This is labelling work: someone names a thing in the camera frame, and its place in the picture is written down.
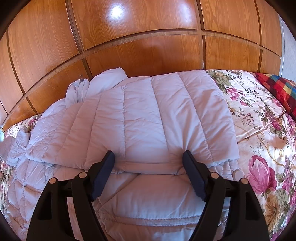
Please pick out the wooden wardrobe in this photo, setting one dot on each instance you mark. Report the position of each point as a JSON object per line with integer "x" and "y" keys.
{"x": 138, "y": 34}

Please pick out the multicolour plaid cloth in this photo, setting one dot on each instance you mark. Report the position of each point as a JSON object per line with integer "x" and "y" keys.
{"x": 281, "y": 90}

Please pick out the floral bedspread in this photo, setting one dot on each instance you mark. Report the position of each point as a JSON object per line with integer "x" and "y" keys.
{"x": 259, "y": 129}

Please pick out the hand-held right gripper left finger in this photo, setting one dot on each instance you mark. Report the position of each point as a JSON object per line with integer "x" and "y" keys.
{"x": 104, "y": 172}

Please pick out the white puffer jacket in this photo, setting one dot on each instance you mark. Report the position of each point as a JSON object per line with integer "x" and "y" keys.
{"x": 143, "y": 120}

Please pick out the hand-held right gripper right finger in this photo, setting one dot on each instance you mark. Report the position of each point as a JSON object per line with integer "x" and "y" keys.
{"x": 193, "y": 173}

